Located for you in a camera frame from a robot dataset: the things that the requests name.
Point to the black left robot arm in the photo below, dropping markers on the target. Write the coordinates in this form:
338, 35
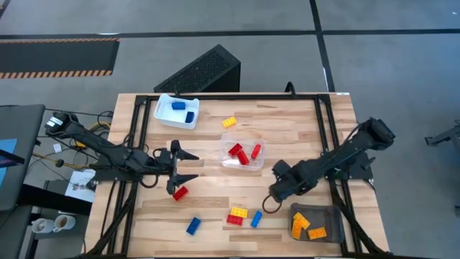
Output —
93, 142

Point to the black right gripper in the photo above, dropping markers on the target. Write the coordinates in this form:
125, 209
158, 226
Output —
298, 176

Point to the grey padded side table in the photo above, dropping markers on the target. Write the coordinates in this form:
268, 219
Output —
25, 126

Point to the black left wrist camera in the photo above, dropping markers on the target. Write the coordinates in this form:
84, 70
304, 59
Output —
164, 155

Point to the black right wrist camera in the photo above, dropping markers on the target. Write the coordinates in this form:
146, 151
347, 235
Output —
282, 168

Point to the small white tag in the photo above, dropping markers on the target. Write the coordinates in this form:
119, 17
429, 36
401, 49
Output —
57, 147

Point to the white plastic bin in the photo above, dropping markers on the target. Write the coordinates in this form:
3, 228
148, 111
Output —
167, 115

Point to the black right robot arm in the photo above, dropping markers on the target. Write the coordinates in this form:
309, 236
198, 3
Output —
352, 149

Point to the white coffee cup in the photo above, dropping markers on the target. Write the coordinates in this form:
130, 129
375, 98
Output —
42, 225
64, 223

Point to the dark grey bench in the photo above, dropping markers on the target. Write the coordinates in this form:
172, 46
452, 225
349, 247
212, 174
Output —
14, 234

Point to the black hazard-striped floor mat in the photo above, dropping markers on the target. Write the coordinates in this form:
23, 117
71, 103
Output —
54, 57

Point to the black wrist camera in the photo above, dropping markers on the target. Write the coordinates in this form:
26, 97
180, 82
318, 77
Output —
282, 168
164, 155

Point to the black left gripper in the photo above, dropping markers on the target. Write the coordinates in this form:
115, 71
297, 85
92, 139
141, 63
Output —
147, 163

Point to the black aluminium table frame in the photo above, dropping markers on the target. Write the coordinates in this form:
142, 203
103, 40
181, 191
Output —
258, 96

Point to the grey chair base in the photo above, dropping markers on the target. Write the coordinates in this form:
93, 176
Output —
445, 138

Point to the dark grey tray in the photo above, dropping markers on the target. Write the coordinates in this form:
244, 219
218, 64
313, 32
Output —
327, 216

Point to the white printed paper sheet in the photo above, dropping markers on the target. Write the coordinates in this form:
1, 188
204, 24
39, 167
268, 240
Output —
81, 187

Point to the clear plastic bin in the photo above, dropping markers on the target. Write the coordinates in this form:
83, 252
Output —
226, 162

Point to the black perforated computer case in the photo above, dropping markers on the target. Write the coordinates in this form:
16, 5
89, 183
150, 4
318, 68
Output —
201, 70

